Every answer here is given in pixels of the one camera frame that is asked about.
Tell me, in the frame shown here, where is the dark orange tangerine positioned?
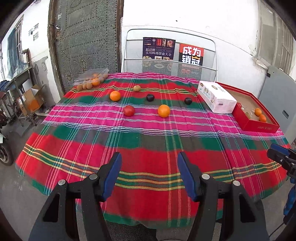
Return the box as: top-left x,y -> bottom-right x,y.
258,114 -> 267,123

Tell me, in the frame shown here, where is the large orange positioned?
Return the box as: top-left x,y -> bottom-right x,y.
254,108 -> 262,116

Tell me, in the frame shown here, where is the dark plum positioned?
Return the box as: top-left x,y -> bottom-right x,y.
184,97 -> 193,105
146,94 -> 154,102

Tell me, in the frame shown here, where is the bright orange tangerine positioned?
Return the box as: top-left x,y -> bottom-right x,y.
158,104 -> 170,118

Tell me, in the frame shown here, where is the red tomato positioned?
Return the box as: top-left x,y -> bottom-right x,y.
123,105 -> 135,117

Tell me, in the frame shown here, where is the small brown kiwi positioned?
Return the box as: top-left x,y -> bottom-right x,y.
133,85 -> 141,92

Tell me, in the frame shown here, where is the blue gloved right hand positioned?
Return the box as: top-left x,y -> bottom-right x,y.
283,178 -> 295,225

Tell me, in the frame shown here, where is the red cardboard tray box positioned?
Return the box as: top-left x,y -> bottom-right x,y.
219,83 -> 280,133

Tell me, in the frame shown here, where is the grey electrical cabinet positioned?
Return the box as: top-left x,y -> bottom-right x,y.
259,66 -> 296,144

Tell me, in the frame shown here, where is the motorcycle wheel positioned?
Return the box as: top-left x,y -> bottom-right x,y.
0,138 -> 14,166

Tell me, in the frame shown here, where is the white pink tissue box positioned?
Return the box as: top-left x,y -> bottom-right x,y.
197,81 -> 237,114

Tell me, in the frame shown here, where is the plaid red green tablecloth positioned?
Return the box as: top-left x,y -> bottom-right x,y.
16,73 -> 288,228

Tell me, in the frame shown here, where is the cardboard box on floor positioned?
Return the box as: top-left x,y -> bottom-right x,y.
17,85 -> 44,116

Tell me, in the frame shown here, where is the metal shelf cart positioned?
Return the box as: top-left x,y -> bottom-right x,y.
4,48 -> 37,126

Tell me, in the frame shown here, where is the red black book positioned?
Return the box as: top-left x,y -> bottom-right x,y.
178,43 -> 204,80

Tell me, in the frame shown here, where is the clear plastic fruit container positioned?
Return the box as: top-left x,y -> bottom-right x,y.
72,68 -> 109,91

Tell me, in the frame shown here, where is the white metal rack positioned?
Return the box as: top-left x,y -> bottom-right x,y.
121,27 -> 218,82

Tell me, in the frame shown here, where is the dark purple cookbook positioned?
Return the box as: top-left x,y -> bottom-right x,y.
141,37 -> 176,75

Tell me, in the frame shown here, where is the studded metal door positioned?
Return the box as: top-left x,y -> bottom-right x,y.
48,0 -> 124,96

